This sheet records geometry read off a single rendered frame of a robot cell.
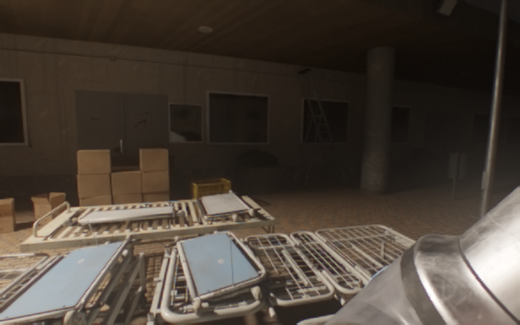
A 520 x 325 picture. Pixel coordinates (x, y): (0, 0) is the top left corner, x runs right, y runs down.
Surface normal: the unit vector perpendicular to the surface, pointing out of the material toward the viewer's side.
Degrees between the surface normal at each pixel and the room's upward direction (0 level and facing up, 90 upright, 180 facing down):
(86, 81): 90
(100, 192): 90
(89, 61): 90
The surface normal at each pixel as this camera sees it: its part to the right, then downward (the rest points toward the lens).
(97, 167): 0.50, 0.11
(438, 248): -0.29, -0.95
